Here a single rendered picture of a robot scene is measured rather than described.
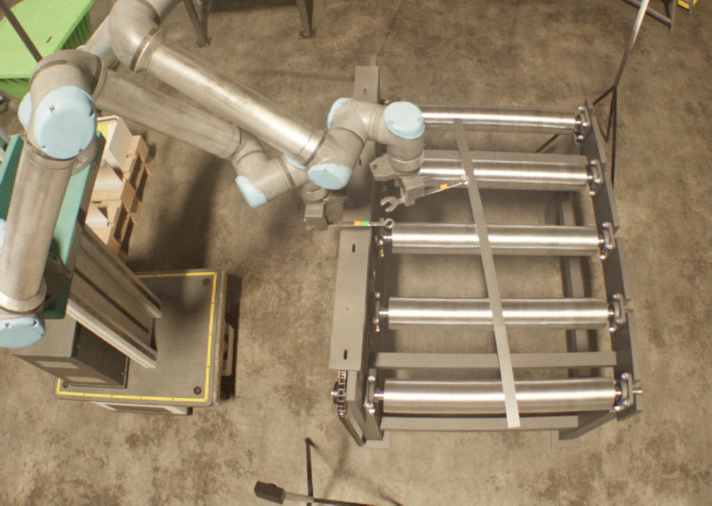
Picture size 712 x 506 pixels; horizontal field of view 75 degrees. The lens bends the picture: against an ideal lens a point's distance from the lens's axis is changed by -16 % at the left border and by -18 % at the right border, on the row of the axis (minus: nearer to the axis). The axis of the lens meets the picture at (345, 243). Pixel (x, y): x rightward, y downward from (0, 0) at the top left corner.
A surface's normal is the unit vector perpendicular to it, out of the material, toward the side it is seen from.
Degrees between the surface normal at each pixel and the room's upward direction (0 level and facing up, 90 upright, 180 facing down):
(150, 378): 0
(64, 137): 85
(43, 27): 0
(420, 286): 0
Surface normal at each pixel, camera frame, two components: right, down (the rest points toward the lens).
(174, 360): -0.11, -0.47
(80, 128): 0.54, 0.66
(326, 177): -0.28, 0.88
